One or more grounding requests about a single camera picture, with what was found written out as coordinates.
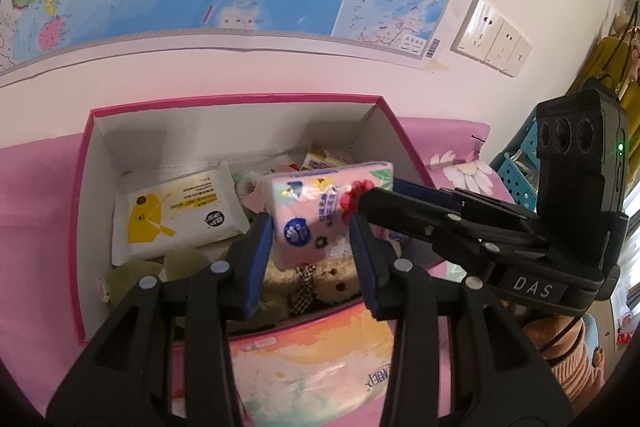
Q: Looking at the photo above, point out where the small floral tissue pack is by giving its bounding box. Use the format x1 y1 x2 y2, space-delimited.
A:
255 161 396 270

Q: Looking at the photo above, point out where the pink daisy print cloth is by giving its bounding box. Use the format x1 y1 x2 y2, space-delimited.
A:
0 117 493 427

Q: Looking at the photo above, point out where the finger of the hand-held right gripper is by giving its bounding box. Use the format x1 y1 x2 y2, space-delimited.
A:
357 187 546 278
392 179 541 230

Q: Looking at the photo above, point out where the person's right hand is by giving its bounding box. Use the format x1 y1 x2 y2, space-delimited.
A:
500 299 586 353

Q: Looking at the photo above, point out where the white wet wipes pack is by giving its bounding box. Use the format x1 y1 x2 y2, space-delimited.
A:
111 161 251 267

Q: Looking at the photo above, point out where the large pastel tissue pack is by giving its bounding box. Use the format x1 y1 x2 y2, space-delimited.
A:
227 302 401 427

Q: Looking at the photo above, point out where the green plush toy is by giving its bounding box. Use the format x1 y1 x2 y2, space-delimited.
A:
102 244 213 308

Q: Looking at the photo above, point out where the mustard yellow coat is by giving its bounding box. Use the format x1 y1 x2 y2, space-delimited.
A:
575 14 640 108

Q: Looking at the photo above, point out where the white wall socket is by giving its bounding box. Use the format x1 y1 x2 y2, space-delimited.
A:
505 36 532 78
485 19 521 68
451 0 503 60

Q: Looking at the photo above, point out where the beige teddy bear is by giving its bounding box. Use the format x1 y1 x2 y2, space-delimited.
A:
262 254 363 315

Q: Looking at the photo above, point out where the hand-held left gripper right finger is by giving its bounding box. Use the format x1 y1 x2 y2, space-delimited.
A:
348 213 573 427

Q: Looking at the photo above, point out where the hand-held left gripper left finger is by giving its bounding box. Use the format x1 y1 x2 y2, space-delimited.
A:
45 212 275 427

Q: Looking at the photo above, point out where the white coat stand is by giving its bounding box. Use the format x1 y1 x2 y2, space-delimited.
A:
615 0 640 92

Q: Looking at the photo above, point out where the blue perforated plastic rack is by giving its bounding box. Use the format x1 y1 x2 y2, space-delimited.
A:
490 112 543 212

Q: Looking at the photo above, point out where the green medical tape packet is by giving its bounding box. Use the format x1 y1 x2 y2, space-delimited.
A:
230 154 306 208

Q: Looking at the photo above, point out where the pink cardboard box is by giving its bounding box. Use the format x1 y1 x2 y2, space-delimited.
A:
70 93 453 348

